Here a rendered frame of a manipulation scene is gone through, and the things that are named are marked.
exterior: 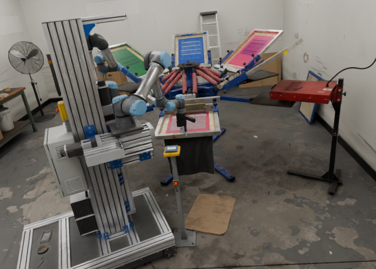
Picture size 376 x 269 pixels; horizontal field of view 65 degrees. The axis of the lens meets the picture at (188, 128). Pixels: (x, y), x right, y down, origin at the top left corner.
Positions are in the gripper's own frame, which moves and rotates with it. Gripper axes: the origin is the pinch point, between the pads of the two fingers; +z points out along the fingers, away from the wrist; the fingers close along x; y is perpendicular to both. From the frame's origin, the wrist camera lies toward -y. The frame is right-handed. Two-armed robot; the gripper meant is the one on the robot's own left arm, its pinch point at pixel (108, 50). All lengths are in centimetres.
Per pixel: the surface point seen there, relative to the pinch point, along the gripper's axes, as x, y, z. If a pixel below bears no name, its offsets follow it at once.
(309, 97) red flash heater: 202, 34, -22
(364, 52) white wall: 278, -2, 43
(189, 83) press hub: 83, 48, 67
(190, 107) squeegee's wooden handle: 86, 53, -12
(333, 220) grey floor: 227, 138, -75
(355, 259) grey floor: 226, 138, -121
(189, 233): 90, 156, -83
